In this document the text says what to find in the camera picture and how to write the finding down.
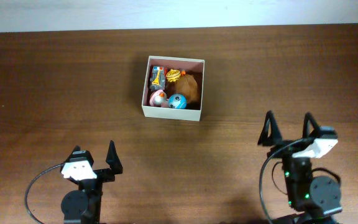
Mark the grey red toy truck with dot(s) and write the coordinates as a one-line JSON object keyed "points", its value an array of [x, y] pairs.
{"points": [[158, 78]]}

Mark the pink white duck toy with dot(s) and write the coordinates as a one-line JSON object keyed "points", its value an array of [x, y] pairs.
{"points": [[159, 99]]}

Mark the blue ball toy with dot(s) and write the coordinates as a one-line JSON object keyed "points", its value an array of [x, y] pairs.
{"points": [[177, 101]]}

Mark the brown plush bear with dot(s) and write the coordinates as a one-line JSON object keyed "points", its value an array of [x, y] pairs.
{"points": [[188, 87]]}

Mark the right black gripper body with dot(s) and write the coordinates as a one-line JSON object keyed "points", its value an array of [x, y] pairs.
{"points": [[286, 149]]}

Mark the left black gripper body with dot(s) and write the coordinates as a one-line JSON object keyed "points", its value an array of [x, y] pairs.
{"points": [[101, 174]]}

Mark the yellow round plastic toy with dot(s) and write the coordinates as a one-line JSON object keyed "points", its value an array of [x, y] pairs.
{"points": [[173, 75]]}

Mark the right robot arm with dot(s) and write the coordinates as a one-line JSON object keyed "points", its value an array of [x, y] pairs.
{"points": [[314, 193]]}

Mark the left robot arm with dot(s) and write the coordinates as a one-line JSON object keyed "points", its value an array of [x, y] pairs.
{"points": [[83, 205]]}

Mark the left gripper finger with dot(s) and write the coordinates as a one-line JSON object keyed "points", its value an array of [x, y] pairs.
{"points": [[74, 155], [113, 160]]}

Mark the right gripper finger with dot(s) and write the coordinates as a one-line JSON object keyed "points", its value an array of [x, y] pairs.
{"points": [[312, 130], [270, 134]]}

